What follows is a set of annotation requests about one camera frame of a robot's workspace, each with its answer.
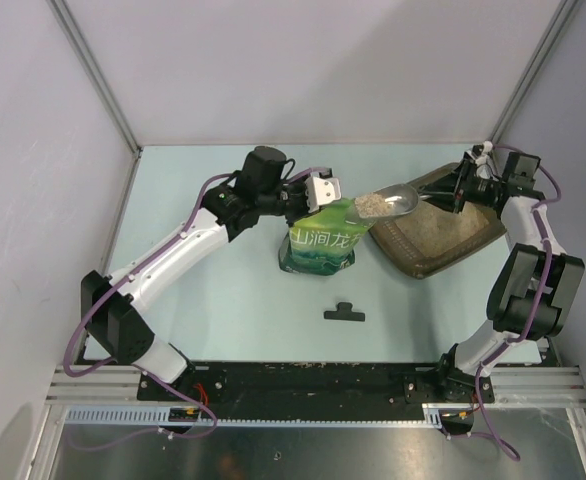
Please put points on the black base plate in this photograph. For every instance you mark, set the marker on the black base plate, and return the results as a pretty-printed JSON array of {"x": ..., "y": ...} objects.
[{"x": 216, "y": 381}]

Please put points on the white slotted cable duct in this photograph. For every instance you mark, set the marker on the white slotted cable duct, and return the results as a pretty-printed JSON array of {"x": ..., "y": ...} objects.
[{"x": 386, "y": 415}]

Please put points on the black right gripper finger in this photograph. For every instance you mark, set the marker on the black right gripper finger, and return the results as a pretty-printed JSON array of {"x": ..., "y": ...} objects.
[
  {"x": 448, "y": 183},
  {"x": 444, "y": 200}
]

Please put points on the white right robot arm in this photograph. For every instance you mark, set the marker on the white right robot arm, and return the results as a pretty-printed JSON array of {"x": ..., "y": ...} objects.
[{"x": 533, "y": 293}]

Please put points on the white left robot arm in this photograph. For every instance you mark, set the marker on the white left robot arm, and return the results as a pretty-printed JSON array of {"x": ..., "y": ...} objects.
[{"x": 113, "y": 306}]

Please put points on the green litter bag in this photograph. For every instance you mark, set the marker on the green litter bag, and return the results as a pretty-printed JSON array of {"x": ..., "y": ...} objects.
[{"x": 323, "y": 244}]

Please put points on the aluminium frame rail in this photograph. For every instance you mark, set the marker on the aluminium frame rail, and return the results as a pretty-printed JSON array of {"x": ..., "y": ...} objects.
[{"x": 108, "y": 385}]

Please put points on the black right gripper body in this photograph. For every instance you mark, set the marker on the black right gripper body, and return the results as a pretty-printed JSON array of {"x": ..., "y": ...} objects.
[{"x": 479, "y": 188}]

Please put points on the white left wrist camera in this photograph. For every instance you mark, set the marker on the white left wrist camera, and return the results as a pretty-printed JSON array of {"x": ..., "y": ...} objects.
[{"x": 321, "y": 192}]

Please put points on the beige cat litter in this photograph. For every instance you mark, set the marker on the beige cat litter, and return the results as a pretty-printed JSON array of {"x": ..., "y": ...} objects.
[{"x": 433, "y": 232}]

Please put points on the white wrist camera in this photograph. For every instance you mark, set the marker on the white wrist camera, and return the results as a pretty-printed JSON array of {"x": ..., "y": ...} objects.
[
  {"x": 480, "y": 153},
  {"x": 321, "y": 192}
]

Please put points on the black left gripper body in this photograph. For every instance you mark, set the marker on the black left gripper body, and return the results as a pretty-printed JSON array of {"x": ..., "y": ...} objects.
[{"x": 286, "y": 199}]

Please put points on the black bag clip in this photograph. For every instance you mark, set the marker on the black bag clip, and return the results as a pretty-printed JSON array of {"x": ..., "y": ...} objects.
[{"x": 344, "y": 311}]

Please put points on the brown plastic litter box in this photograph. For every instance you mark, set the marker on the brown plastic litter box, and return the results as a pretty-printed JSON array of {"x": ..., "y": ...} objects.
[{"x": 408, "y": 260}]

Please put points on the metal scoop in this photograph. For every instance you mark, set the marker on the metal scoop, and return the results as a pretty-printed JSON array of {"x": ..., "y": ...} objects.
[{"x": 389, "y": 202}]

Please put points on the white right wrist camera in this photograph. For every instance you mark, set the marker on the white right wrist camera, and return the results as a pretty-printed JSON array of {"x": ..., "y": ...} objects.
[{"x": 480, "y": 153}]

